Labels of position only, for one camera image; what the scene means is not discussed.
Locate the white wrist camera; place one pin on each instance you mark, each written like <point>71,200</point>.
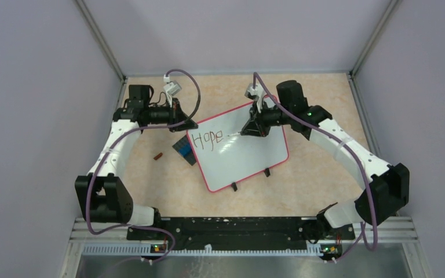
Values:
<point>257,94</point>
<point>170,89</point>

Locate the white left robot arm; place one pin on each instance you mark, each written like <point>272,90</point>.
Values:
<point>101,193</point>

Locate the dark grey lego baseplate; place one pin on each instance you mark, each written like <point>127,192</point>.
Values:
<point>190,159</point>

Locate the white marker pen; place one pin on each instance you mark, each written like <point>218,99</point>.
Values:
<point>234,134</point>

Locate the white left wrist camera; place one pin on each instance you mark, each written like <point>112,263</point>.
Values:
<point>170,89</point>

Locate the pink framed whiteboard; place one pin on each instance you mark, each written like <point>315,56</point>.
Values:
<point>223,160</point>

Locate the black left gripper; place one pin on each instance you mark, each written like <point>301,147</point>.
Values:
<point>176,115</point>

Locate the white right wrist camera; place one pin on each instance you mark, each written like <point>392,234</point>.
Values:
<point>257,94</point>

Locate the brown marker cap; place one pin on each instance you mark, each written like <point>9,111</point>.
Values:
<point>159,155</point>

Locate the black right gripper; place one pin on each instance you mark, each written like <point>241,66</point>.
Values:
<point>254,128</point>

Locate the white cable duct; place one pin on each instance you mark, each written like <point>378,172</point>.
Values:
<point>146,250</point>

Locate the blue lego brick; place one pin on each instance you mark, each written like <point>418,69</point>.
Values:
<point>185,150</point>

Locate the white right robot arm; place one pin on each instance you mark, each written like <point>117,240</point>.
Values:
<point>385,186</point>

